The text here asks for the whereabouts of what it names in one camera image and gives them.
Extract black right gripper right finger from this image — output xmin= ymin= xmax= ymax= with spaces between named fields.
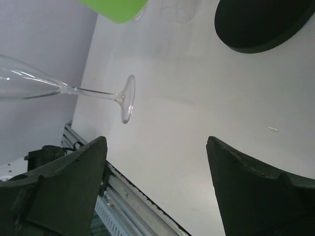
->
xmin=206 ymin=136 xmax=315 ymax=236

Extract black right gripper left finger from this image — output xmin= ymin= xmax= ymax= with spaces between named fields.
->
xmin=0 ymin=136 xmax=107 ymax=236

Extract clear champagne flute front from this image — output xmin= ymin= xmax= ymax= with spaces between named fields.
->
xmin=0 ymin=55 xmax=135 ymax=124

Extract clear champagne flute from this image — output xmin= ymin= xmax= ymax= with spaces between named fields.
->
xmin=0 ymin=55 xmax=135 ymax=124
xmin=132 ymin=5 xmax=147 ymax=22

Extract green plastic wine glass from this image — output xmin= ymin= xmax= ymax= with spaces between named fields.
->
xmin=78 ymin=0 xmax=148 ymax=24

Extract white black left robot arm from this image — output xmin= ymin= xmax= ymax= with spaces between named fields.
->
xmin=0 ymin=141 xmax=84 ymax=181

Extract clear upside-down glass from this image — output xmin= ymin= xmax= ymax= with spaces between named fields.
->
xmin=159 ymin=0 xmax=202 ymax=24

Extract clear champagne flute back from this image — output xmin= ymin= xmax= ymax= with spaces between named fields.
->
xmin=132 ymin=5 xmax=147 ymax=22

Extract blue slotted cable duct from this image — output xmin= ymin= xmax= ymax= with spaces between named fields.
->
xmin=94 ymin=196 xmax=128 ymax=236

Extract aluminium front frame rail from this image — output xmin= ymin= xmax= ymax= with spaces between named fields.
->
xmin=60 ymin=123 xmax=192 ymax=236

